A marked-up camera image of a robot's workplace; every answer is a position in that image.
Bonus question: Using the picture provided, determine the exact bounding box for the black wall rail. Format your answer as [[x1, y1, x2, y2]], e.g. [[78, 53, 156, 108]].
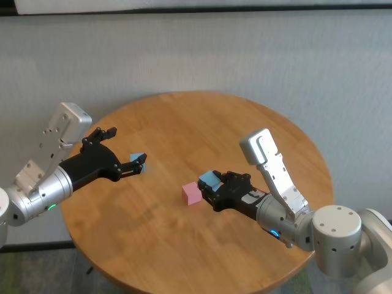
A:
[[0, 4, 392, 18]]

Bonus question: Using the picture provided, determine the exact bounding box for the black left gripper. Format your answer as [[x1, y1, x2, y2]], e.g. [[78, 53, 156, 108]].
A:
[[58, 126, 148, 192]]

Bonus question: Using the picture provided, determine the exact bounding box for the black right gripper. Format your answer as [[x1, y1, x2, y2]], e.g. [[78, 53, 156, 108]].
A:
[[197, 170, 271, 221]]

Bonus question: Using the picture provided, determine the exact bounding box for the blue cube block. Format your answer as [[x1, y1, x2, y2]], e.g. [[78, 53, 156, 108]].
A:
[[198, 170, 223, 194], [130, 152, 148, 174]]

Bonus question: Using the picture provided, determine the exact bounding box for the pink cube block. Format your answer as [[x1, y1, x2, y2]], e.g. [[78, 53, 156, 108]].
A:
[[181, 182, 202, 206]]

